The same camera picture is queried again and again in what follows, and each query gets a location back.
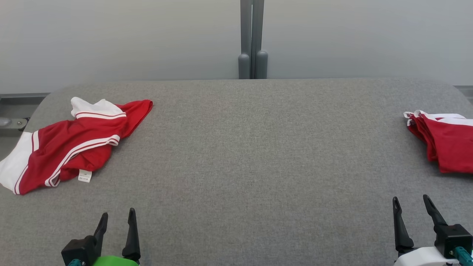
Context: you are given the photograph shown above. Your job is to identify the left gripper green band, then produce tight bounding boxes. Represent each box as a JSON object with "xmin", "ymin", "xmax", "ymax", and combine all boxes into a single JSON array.
[{"xmin": 92, "ymin": 208, "xmax": 141, "ymax": 266}]

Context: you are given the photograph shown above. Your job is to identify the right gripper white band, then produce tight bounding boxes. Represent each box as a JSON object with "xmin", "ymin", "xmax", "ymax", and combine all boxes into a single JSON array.
[{"xmin": 392, "ymin": 194, "xmax": 462, "ymax": 266}]

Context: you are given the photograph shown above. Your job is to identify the red shorts white trim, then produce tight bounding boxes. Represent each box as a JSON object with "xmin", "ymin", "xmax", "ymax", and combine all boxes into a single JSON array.
[{"xmin": 404, "ymin": 110, "xmax": 473, "ymax": 174}]

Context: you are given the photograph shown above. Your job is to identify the red jersey white sleeves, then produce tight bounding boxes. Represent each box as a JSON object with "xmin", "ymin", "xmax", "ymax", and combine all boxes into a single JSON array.
[{"xmin": 0, "ymin": 97, "xmax": 153, "ymax": 195}]

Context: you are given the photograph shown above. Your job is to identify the grey fabric sofa cushion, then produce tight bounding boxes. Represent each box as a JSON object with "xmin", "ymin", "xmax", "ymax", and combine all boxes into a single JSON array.
[{"xmin": 0, "ymin": 78, "xmax": 473, "ymax": 266}]

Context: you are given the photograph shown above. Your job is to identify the right camera cable teal plug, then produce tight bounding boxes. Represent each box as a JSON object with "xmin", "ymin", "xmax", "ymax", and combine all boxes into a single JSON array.
[{"xmin": 454, "ymin": 247, "xmax": 473, "ymax": 266}]

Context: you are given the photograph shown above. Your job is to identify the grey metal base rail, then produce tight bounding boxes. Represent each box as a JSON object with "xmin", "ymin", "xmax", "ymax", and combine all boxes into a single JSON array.
[
  {"xmin": 454, "ymin": 86, "xmax": 473, "ymax": 102},
  {"xmin": 0, "ymin": 92, "xmax": 50, "ymax": 99}
]

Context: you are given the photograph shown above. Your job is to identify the grey metal bracket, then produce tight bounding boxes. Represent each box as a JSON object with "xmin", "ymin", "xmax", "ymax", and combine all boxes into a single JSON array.
[{"xmin": 0, "ymin": 117, "xmax": 30, "ymax": 130}]

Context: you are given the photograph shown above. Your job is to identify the grey vertical partition post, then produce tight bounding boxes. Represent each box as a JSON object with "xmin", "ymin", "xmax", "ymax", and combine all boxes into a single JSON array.
[
  {"xmin": 238, "ymin": 0, "xmax": 253, "ymax": 79},
  {"xmin": 252, "ymin": 0, "xmax": 268, "ymax": 79}
]

